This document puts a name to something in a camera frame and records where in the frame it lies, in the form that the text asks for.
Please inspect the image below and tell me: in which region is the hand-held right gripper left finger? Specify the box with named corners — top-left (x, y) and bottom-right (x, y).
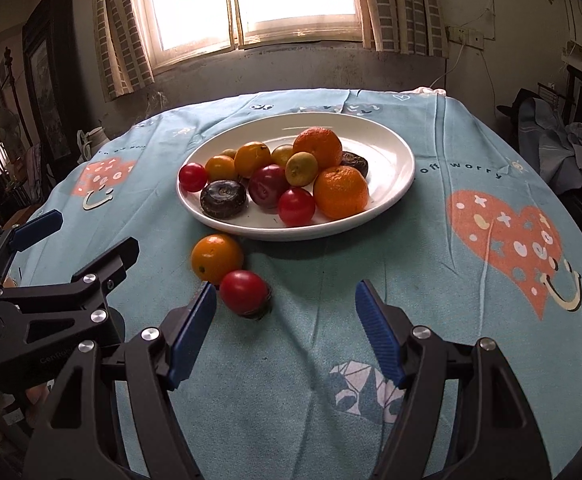
top-left (23, 282), bottom-right (218, 480)

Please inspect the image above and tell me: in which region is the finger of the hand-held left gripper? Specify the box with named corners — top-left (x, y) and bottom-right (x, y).
top-left (0, 211), bottom-right (64, 272)
top-left (0, 237), bottom-right (140, 314)

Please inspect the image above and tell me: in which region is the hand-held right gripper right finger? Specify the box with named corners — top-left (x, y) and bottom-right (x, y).
top-left (355, 280), bottom-right (552, 480)

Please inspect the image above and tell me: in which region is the smooth orange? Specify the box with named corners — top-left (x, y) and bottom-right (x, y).
top-left (191, 233), bottom-right (245, 286)

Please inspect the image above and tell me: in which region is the small red tomato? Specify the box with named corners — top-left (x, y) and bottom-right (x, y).
top-left (278, 187), bottom-right (316, 227)
top-left (178, 162), bottom-right (208, 193)

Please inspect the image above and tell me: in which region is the orange-yellow plum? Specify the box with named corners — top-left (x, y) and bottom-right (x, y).
top-left (234, 141), bottom-right (272, 179)
top-left (205, 154), bottom-right (238, 182)

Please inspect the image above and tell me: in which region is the dark wrinkled passion fruit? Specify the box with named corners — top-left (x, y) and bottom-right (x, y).
top-left (200, 179), bottom-right (248, 219)
top-left (340, 150), bottom-right (370, 179)

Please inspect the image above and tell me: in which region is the white oval plate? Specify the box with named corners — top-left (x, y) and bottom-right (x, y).
top-left (177, 111), bottom-right (416, 242)

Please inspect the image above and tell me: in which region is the mandarin orange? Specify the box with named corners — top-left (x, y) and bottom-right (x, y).
top-left (292, 127), bottom-right (344, 171)
top-left (313, 165), bottom-right (370, 220)

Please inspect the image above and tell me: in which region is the person's left forearm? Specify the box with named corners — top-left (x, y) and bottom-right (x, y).
top-left (25, 385), bottom-right (54, 413)

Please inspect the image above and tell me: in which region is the light blue printed tablecloth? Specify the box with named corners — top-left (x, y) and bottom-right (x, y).
top-left (8, 87), bottom-right (582, 480)

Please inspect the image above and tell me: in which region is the standing fan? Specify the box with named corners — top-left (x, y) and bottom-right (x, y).
top-left (0, 107), bottom-right (25, 162)

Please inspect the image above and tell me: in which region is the white kettle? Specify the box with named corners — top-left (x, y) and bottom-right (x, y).
top-left (77, 127), bottom-right (110, 164)

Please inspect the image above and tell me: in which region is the dark framed picture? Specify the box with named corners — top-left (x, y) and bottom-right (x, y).
top-left (22, 0), bottom-right (80, 164)

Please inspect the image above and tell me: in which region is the dark red plum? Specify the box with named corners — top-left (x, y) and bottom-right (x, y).
top-left (248, 164), bottom-right (292, 209)

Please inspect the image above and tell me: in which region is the grey checked curtain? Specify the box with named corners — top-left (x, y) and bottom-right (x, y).
top-left (353, 0), bottom-right (448, 58)
top-left (93, 0), bottom-right (156, 102)

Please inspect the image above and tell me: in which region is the pile of clothes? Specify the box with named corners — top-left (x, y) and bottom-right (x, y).
top-left (518, 97), bottom-right (582, 194)

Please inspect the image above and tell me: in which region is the black hat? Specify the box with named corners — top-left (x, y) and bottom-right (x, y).
top-left (497, 88), bottom-right (536, 121)

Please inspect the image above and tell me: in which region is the white power cable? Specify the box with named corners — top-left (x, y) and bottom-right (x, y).
top-left (427, 45), bottom-right (466, 89)

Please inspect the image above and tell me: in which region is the window with white frame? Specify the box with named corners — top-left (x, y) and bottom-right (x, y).
top-left (141, 0), bottom-right (368, 68)

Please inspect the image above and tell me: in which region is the wall power outlet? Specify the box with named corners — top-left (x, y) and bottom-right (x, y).
top-left (446, 26), bottom-right (486, 51)

